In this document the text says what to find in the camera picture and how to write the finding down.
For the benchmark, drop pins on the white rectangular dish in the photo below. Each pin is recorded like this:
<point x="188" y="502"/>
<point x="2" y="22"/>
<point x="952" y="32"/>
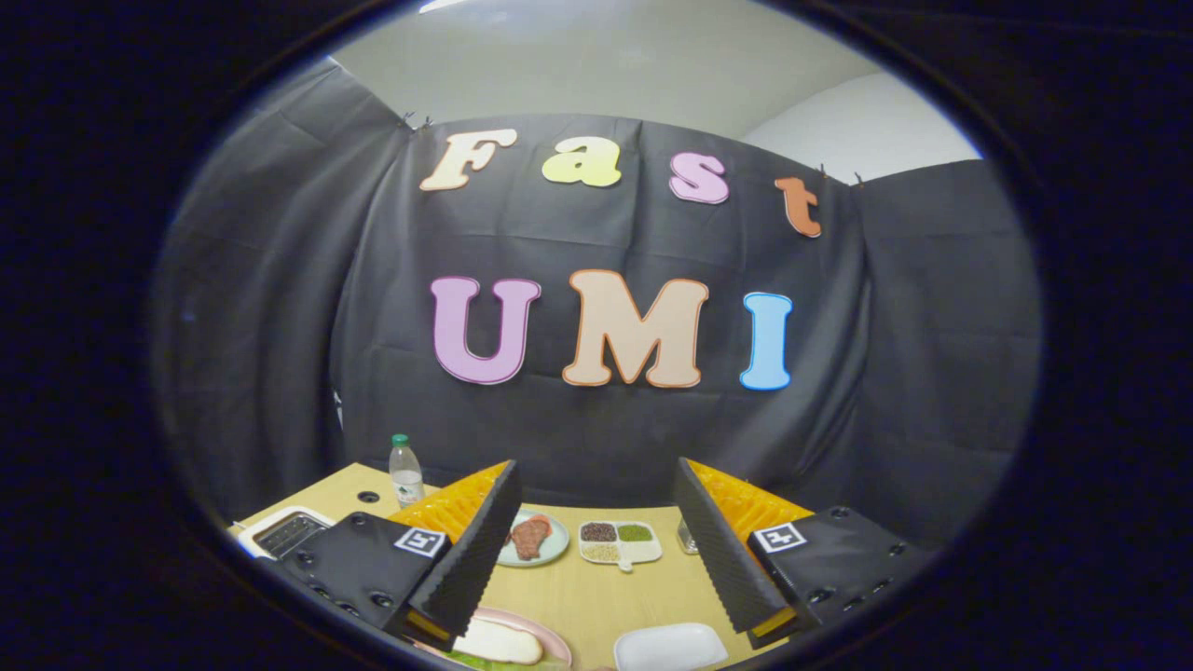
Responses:
<point x="671" y="648"/>

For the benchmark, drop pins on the pink round plate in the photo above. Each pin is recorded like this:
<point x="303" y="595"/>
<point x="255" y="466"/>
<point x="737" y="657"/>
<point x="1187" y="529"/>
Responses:
<point x="555" y="643"/>

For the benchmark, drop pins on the white bread roll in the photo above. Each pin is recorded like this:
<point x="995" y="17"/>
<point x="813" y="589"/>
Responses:
<point x="499" y="641"/>

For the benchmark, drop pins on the green capped water bottle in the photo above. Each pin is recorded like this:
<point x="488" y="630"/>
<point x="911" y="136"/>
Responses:
<point x="406" y="475"/>

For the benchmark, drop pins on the pale green round plate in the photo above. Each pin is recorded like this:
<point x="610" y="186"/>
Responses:
<point x="557" y="545"/>

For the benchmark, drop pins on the red raw steak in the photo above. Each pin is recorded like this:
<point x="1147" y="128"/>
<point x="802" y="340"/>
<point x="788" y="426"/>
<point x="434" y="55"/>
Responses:
<point x="529" y="538"/>

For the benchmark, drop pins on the clear glass jar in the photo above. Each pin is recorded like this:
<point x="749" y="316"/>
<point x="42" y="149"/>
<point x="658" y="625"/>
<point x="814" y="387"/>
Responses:
<point x="687" y="538"/>

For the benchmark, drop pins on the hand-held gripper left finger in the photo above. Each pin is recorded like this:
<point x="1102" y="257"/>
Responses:
<point x="475" y="559"/>

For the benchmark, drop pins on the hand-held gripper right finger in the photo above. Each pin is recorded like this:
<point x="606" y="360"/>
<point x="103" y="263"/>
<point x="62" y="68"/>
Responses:
<point x="722" y="559"/>

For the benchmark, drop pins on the black backdrop cloth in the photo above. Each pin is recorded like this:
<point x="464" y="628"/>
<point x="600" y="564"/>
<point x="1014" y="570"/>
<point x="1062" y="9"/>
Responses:
<point x="373" y="280"/>

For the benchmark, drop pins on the white divided seasoning dish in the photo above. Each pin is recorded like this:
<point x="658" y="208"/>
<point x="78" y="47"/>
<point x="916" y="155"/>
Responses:
<point x="620" y="543"/>

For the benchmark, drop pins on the green lettuce leaf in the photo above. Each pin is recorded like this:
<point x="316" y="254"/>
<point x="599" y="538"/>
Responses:
<point x="480" y="662"/>

